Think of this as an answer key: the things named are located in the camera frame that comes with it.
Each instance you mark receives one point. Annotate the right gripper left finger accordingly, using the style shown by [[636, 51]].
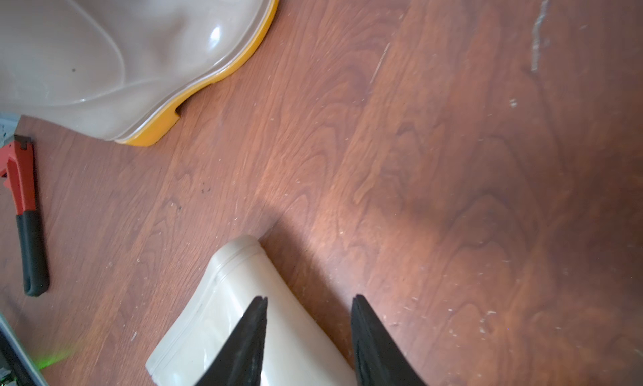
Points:
[[240, 360]]

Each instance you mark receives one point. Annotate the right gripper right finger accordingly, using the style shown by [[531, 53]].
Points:
[[378, 359]]

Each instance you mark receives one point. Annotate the red black hand tool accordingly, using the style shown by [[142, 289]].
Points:
[[19, 174]]

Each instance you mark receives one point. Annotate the beige rain boot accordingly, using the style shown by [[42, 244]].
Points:
[[118, 70], [297, 351]]

